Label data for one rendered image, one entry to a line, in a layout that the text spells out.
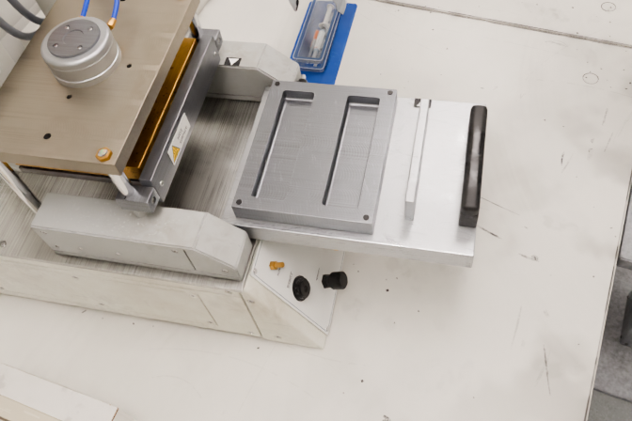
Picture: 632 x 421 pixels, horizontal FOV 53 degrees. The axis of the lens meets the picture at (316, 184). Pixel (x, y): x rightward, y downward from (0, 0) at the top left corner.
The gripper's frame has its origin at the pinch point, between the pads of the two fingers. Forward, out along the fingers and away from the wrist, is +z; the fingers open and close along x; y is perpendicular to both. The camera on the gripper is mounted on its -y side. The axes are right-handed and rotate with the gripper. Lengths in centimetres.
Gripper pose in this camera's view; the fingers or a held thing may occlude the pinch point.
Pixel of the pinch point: (317, 10)
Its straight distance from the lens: 119.8
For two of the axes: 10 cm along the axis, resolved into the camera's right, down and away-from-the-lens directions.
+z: 1.2, 5.7, 8.2
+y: 2.3, -8.1, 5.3
